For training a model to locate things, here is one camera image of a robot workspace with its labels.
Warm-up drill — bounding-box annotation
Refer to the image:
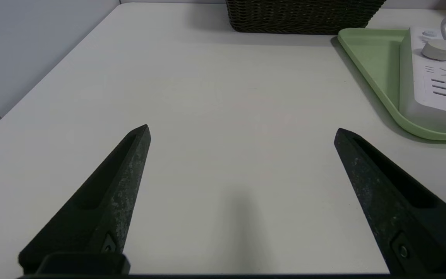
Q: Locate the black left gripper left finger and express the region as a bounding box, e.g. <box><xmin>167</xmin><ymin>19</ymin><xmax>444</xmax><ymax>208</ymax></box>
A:
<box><xmin>18</xmin><ymin>124</ymin><xmax>152</xmax><ymax>276</ymax></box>

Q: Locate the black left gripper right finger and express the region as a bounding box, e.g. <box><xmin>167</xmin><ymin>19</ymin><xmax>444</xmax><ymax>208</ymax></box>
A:
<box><xmin>333</xmin><ymin>128</ymin><xmax>446</xmax><ymax>276</ymax></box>

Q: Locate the dark brown wicker basket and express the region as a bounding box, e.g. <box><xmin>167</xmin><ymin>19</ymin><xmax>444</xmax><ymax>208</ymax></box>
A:
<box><xmin>225</xmin><ymin>0</ymin><xmax>386</xmax><ymax>34</ymax></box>

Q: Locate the white power strip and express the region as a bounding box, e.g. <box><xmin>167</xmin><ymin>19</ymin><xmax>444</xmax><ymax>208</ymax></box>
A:
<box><xmin>399</xmin><ymin>26</ymin><xmax>446</xmax><ymax>133</ymax></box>

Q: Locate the light green plastic tray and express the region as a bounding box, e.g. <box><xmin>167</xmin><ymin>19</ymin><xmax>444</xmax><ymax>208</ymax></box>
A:
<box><xmin>337</xmin><ymin>28</ymin><xmax>446</xmax><ymax>141</ymax></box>

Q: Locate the white power cord with plug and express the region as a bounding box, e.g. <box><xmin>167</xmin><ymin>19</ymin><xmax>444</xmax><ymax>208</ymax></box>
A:
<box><xmin>420</xmin><ymin>15</ymin><xmax>446</xmax><ymax>70</ymax></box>

